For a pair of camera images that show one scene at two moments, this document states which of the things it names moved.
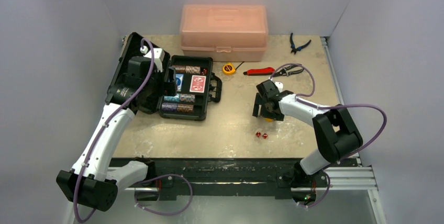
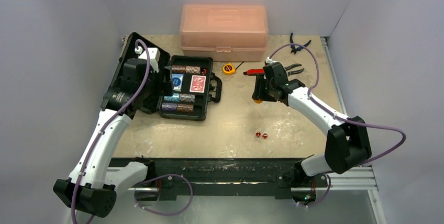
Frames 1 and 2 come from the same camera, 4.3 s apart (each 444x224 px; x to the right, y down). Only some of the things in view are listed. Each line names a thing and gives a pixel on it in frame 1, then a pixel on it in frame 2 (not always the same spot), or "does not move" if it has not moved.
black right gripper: [261, 104] → [261, 89]
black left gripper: [168, 88] does not move
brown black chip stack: [185, 108] does not move
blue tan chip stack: [187, 98] does not move
